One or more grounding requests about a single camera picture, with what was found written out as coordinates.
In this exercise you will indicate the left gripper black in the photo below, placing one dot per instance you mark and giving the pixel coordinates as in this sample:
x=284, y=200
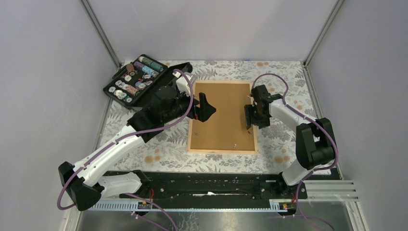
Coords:
x=204, y=111

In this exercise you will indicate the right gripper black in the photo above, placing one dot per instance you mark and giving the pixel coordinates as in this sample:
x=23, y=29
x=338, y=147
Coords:
x=248, y=109

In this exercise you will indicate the brown frame backing board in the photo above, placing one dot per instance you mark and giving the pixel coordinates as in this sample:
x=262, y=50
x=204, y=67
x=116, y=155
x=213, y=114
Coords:
x=223, y=127

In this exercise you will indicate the wooden picture frame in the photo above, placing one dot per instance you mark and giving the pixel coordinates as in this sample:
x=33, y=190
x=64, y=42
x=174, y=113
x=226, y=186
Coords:
x=223, y=152

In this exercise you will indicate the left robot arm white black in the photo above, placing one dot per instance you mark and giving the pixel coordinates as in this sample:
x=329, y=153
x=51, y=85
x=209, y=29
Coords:
x=85, y=181

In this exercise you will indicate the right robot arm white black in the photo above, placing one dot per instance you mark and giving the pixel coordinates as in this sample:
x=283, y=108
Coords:
x=314, y=144

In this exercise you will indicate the floral patterned table mat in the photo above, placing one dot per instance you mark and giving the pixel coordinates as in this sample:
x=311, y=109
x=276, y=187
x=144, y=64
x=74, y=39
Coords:
x=276, y=145

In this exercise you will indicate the teal thread spool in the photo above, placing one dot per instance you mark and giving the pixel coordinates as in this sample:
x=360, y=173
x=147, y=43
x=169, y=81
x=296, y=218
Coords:
x=151, y=64

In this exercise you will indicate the light blue thread spool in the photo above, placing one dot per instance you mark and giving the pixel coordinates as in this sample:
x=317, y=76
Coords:
x=149, y=71

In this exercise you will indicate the black sewing kit case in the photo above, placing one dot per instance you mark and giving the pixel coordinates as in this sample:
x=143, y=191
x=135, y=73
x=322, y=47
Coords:
x=133, y=92

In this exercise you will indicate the purple thread spool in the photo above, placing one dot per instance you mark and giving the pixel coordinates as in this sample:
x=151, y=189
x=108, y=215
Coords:
x=140, y=66

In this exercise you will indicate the brown thread spool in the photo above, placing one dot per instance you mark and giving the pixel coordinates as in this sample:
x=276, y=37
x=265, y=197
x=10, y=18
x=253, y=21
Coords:
x=131, y=69

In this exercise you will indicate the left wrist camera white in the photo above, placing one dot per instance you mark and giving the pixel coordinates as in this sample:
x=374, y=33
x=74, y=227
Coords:
x=182, y=84

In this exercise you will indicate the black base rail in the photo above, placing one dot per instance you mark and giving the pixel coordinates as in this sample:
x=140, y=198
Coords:
x=215, y=188

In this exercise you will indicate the grey slotted cable duct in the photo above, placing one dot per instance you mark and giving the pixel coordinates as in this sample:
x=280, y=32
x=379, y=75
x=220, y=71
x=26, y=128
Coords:
x=140, y=206

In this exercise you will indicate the right aluminium corner post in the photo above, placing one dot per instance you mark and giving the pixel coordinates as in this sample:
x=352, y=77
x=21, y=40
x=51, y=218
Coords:
x=326, y=26

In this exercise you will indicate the aluminium corner post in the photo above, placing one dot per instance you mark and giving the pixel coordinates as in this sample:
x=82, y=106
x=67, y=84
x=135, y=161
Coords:
x=326, y=26
x=100, y=32

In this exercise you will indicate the left aluminium corner post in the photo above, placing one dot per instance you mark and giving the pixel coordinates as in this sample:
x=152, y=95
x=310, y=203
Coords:
x=100, y=32

